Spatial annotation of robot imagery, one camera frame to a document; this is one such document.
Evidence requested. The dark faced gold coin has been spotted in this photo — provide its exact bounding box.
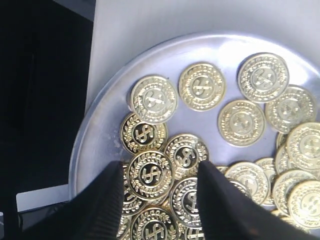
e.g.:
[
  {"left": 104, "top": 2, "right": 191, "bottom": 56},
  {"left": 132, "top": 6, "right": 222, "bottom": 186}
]
[{"left": 119, "top": 112, "right": 168, "bottom": 155}]

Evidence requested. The gold coin lower left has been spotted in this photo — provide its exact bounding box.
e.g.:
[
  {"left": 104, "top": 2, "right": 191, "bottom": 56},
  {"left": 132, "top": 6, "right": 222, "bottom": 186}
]
[{"left": 217, "top": 99, "right": 266, "bottom": 147}]

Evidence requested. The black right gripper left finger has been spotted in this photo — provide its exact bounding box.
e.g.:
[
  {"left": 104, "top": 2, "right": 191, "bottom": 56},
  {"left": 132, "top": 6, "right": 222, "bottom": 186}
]
[{"left": 20, "top": 161, "right": 124, "bottom": 240}]

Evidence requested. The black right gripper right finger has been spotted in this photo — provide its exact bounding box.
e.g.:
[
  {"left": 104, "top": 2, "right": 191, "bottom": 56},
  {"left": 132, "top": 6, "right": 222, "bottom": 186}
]
[{"left": 197, "top": 161, "right": 316, "bottom": 240}]

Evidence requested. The gold coin top left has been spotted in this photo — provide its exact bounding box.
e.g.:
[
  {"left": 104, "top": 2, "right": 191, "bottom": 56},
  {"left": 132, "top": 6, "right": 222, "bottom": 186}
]
[{"left": 286, "top": 122, "right": 320, "bottom": 170}]

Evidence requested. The gold coin far left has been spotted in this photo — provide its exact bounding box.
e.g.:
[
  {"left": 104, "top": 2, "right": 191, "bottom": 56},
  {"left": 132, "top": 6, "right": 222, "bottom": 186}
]
[{"left": 237, "top": 52, "right": 290, "bottom": 104}]

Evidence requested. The gold coin upper left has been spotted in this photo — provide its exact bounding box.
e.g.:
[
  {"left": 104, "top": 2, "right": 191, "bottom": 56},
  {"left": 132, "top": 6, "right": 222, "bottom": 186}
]
[{"left": 264, "top": 85, "right": 318, "bottom": 134}]

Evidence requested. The round steel plate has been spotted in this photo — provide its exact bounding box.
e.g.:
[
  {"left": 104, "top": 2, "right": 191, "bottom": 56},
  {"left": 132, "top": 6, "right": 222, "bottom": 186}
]
[{"left": 68, "top": 32, "right": 320, "bottom": 198}]

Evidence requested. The gold coin centre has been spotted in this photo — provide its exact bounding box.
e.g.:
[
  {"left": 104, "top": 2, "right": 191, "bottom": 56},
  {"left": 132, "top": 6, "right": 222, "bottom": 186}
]
[{"left": 129, "top": 75, "right": 178, "bottom": 125}]

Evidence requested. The gold coin bottom right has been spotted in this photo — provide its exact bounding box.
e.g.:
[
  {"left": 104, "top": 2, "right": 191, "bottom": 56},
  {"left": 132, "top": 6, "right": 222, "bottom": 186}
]
[{"left": 178, "top": 62, "right": 227, "bottom": 112}]

